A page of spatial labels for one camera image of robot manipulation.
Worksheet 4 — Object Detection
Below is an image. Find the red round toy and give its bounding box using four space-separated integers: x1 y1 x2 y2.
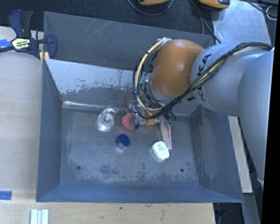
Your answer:
120 112 137 132

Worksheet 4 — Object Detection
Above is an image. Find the pale tan flat block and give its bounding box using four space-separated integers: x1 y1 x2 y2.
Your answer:
157 120 175 151

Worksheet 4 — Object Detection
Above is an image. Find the clear glass cup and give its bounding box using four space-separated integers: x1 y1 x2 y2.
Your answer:
96 106 119 133

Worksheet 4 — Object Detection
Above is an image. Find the clear jar with blue lid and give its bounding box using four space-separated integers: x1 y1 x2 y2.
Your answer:
114 132 132 154

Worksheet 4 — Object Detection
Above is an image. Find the white rounded box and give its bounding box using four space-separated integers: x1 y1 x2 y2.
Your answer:
149 140 171 163

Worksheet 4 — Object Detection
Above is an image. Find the grey metal bin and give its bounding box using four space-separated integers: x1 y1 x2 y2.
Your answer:
29 11 258 219

